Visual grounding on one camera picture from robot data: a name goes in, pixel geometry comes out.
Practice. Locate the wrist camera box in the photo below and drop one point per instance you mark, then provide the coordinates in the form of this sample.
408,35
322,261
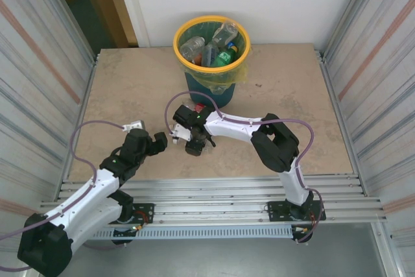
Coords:
181,131
136,125

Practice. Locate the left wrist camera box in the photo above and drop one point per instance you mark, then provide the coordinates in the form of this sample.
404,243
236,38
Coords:
136,125

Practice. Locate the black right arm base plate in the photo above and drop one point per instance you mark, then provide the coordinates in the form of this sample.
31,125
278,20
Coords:
275,209

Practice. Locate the Pepsi label clear bottle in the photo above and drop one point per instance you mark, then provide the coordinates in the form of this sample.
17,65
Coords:
231,44

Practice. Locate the blue bin yellow rim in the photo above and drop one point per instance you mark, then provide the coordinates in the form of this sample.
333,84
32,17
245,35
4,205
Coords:
197,84

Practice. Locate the dark label bottle blue cap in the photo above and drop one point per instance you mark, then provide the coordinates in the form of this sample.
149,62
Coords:
207,54

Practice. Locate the wooden door frame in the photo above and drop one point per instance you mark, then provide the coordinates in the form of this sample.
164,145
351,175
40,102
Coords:
107,4

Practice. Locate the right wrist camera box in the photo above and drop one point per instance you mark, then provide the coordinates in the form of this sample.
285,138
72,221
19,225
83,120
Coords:
181,131

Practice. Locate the brown coffee drink bottle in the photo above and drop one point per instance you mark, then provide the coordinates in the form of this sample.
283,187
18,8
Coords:
197,60

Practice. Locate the aluminium rail frame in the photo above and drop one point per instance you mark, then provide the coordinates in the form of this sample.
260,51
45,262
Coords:
210,192

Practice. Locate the clear bottle green cap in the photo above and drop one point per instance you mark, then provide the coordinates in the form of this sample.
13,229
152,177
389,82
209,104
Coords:
225,32

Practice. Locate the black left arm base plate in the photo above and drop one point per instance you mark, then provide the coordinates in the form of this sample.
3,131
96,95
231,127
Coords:
146,209

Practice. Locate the square clear bottle white cap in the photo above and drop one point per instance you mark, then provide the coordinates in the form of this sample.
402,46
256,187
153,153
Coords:
175,140

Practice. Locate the clear ribbed bottle white cap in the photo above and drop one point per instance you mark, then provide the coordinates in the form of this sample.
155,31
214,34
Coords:
191,46

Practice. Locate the green plastic soda bottle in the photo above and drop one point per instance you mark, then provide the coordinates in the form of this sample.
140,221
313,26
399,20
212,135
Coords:
223,58

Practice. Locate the red label bottle orange cap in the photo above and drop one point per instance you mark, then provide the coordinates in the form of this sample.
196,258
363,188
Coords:
199,107

